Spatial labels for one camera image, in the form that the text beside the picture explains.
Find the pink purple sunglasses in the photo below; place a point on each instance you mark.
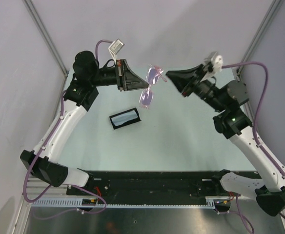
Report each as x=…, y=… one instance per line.
x=154, y=74

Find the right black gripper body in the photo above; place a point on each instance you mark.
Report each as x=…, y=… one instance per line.
x=205, y=89

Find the black glasses case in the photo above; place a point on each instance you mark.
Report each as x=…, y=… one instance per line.
x=138, y=119

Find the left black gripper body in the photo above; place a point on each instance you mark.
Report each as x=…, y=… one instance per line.
x=112, y=76

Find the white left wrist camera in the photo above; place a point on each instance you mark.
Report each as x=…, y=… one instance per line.
x=114, y=48

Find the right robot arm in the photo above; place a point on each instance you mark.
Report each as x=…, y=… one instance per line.
x=234, y=125

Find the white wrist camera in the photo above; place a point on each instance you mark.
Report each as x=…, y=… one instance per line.
x=114, y=48
x=212, y=65

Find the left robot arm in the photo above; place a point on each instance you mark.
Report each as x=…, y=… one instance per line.
x=43, y=161

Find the light blue cleaning cloth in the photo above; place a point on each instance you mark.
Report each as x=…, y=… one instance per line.
x=124, y=118

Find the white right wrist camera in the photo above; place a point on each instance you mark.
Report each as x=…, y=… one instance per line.
x=212, y=65

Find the aluminium corner post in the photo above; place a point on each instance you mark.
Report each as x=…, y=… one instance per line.
x=261, y=31
x=34, y=14

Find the left aluminium corner post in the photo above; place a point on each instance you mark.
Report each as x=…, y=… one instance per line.
x=34, y=14

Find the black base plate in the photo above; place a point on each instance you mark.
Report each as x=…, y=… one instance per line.
x=93, y=200

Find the right aluminium corner post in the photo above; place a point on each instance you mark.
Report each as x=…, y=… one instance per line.
x=261, y=31

